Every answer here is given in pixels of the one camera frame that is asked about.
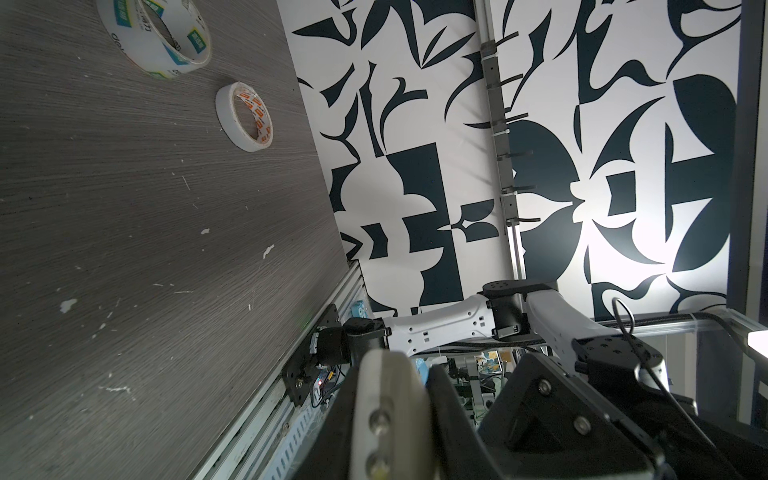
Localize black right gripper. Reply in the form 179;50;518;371
478;351;767;479

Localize black wall hook rack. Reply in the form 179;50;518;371
478;25;540;228

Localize blue owl figurine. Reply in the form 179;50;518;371
349;300;370;318

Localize large clear printed tape roll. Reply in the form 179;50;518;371
95;0;213;79

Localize small white orange tape roll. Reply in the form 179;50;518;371
215;82;274;153

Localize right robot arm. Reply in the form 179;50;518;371
295;280;767;479

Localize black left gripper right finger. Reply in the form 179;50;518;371
426;366;504;480

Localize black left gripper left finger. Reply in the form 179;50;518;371
293;366;359;480

